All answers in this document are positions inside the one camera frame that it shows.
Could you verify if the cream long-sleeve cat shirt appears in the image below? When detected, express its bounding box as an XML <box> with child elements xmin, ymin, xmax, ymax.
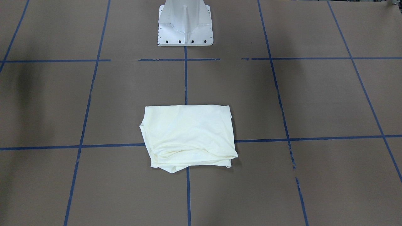
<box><xmin>139</xmin><ymin>105</ymin><xmax>238</xmax><ymax>174</ymax></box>

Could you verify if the brown paper table cover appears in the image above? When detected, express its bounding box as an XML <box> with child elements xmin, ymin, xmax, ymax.
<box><xmin>0</xmin><ymin>0</ymin><xmax>402</xmax><ymax>226</ymax></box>

